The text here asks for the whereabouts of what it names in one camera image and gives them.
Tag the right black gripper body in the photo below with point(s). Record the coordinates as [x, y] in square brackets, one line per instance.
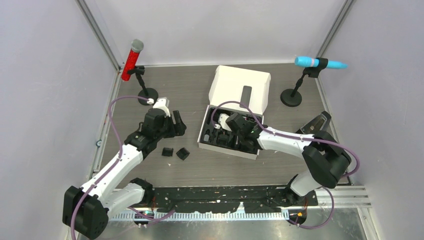
[252, 123]

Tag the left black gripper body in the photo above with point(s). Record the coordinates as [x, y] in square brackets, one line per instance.
[169, 129]

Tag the black comb guard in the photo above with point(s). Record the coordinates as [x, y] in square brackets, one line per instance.
[182, 153]
[167, 152]

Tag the white hair clipper box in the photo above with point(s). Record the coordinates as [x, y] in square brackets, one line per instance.
[233, 90]

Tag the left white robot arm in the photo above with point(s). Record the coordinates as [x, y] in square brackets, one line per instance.
[87, 209]

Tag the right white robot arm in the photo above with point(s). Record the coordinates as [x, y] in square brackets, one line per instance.
[326, 161]

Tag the left black microphone stand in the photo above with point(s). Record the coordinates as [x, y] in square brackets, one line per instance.
[150, 95]

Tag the black microphone stand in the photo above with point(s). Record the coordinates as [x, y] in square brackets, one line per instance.
[150, 95]
[291, 96]

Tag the right black microphone stand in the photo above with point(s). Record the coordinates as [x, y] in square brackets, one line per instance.
[291, 96]

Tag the black clear-window charger stand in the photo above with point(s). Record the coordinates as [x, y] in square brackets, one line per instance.
[319, 123]

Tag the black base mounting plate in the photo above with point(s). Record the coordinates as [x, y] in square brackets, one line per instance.
[217, 199]

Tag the red glitter microphone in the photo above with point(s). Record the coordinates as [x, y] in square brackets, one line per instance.
[136, 47]

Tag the blue microphone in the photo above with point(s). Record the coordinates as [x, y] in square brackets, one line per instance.
[309, 62]

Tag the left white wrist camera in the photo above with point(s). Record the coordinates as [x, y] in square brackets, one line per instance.
[161, 103]

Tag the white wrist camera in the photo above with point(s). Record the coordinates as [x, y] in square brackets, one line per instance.
[161, 103]
[221, 123]

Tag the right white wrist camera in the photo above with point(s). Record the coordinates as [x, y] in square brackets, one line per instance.
[221, 123]

